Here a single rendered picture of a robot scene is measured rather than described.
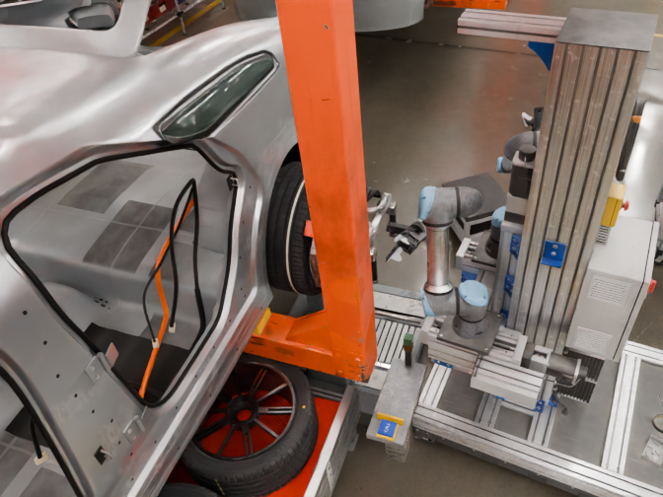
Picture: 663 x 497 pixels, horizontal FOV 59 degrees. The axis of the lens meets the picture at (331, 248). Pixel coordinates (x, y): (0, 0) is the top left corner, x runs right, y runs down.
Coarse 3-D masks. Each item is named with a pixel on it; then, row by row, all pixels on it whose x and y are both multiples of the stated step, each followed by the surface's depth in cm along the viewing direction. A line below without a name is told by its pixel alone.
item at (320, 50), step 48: (288, 0) 153; (336, 0) 152; (288, 48) 162; (336, 48) 158; (336, 96) 168; (336, 144) 179; (336, 192) 193; (336, 240) 209; (336, 288) 228; (336, 336) 250
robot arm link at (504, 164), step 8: (520, 136) 236; (528, 136) 233; (512, 144) 238; (520, 144) 234; (504, 152) 246; (512, 152) 239; (504, 160) 260; (512, 160) 245; (496, 168) 280; (504, 168) 271
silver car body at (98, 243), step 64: (64, 0) 352; (128, 0) 208; (0, 64) 205; (64, 64) 202; (128, 64) 202; (192, 64) 214; (256, 64) 238; (0, 128) 163; (64, 128) 171; (128, 128) 183; (192, 128) 203; (256, 128) 235; (0, 192) 151; (64, 192) 308; (128, 192) 303; (192, 192) 233; (256, 192) 249; (0, 256) 147; (64, 256) 279; (128, 256) 272; (192, 256) 266; (256, 256) 255; (0, 320) 144; (64, 320) 163; (128, 320) 273; (192, 320) 266; (256, 320) 267; (0, 384) 238; (64, 384) 162; (128, 384) 191; (192, 384) 227; (0, 448) 230; (64, 448) 168; (128, 448) 194
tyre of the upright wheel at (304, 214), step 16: (288, 176) 277; (272, 192) 273; (288, 192) 271; (304, 192) 269; (272, 208) 271; (288, 208) 268; (304, 208) 266; (272, 224) 269; (288, 224) 267; (304, 224) 265; (272, 240) 270; (304, 240) 266; (272, 256) 273; (288, 256) 270; (304, 256) 270; (272, 272) 279; (304, 272) 273; (288, 288) 287; (304, 288) 281; (320, 288) 299
